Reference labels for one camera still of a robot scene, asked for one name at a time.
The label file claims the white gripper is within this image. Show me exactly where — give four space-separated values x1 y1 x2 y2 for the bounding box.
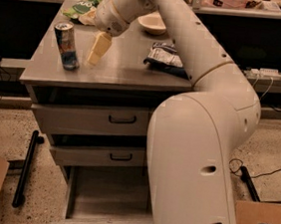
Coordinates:
78 0 130 65

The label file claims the red bull can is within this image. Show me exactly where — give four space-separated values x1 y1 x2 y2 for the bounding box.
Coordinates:
54 21 80 71

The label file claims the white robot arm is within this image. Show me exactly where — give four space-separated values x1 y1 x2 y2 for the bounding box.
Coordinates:
91 0 261 224

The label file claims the grey drawer cabinet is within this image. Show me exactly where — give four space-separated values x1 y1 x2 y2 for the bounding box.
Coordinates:
4 0 202 224

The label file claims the top drawer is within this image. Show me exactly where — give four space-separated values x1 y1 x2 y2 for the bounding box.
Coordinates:
32 104 149 136

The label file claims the drawer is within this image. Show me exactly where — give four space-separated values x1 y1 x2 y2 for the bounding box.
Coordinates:
54 166 153 224
50 145 146 167
32 104 149 136

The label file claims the middle drawer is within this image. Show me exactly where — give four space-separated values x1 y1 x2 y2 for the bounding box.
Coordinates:
50 145 146 167

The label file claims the bottom drawer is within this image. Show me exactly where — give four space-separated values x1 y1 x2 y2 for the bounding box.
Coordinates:
54 166 153 224

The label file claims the green chip bag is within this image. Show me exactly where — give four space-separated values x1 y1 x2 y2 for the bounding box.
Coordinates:
62 0 103 24

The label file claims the white bowl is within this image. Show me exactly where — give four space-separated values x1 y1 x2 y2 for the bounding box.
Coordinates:
138 12 166 36

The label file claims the blue white snack bag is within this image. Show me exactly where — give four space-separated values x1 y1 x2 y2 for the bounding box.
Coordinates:
143 42 187 79

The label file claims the pink container back shelf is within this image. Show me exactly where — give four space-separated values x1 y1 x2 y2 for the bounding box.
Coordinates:
206 0 247 9

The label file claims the white power strip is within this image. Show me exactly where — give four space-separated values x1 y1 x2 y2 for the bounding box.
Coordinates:
250 68 281 78

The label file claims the black bar left floor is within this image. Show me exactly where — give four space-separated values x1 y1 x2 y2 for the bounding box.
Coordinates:
12 130 44 208

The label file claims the black bar floor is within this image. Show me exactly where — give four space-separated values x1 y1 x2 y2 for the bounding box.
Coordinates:
240 165 260 201
12 130 44 208

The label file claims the black bar right floor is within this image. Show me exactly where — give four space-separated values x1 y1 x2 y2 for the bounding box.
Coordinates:
240 165 260 201

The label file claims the black floor cable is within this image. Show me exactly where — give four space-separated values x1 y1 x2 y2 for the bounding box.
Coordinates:
227 154 281 183

